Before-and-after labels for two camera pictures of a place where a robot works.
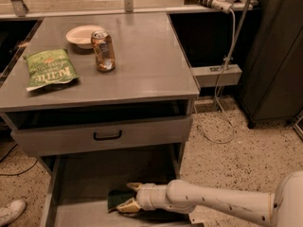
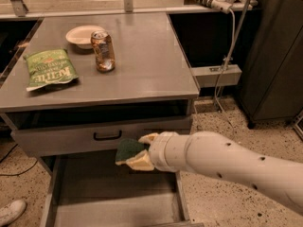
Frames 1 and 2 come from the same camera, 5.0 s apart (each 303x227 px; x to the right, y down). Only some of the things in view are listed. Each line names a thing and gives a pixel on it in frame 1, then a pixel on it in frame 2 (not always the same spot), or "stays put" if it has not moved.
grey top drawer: x=98 y=136 stays put
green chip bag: x=47 y=67 stays put
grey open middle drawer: x=76 y=188 stays put
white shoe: x=12 y=212 stays put
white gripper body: x=146 y=197 -> x=158 y=151
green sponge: x=118 y=197 -> x=128 y=148
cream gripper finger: x=129 y=206 -> x=141 y=162
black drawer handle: x=98 y=138 stays put
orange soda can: x=104 y=48 stays put
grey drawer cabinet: x=108 y=100 stays put
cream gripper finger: x=135 y=185 -> x=149 y=138
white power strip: x=219 y=2 stays put
